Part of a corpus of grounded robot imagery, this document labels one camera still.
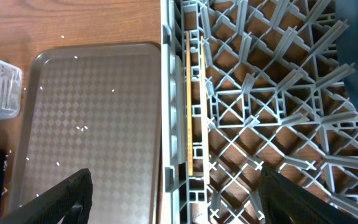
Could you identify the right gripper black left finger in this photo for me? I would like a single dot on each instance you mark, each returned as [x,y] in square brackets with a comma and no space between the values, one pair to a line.
[70,201]

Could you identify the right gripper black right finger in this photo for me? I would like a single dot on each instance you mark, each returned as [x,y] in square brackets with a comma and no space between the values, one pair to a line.
[285,202]

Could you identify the grey dishwasher rack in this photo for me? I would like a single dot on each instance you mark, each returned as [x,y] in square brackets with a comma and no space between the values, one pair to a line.
[276,97]

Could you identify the brown serving tray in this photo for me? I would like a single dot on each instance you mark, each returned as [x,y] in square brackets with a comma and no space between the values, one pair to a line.
[95,107]

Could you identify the wooden chopstick left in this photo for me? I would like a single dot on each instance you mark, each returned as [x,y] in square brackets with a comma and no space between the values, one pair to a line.
[188,106]

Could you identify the wooden chopstick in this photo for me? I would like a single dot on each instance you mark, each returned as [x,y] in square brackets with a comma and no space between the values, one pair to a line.
[204,114]
[188,106]

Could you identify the wooden chopstick right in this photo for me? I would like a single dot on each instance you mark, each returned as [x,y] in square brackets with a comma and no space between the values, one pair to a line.
[204,114]

